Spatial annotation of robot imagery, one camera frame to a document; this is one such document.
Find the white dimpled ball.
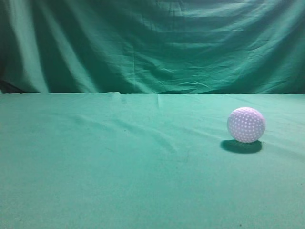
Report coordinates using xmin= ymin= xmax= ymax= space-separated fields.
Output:
xmin=227 ymin=107 xmax=266 ymax=143

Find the green backdrop cloth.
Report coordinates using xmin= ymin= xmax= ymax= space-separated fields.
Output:
xmin=0 ymin=0 xmax=305 ymax=94

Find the green table cloth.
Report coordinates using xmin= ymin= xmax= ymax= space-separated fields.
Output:
xmin=0 ymin=93 xmax=305 ymax=229

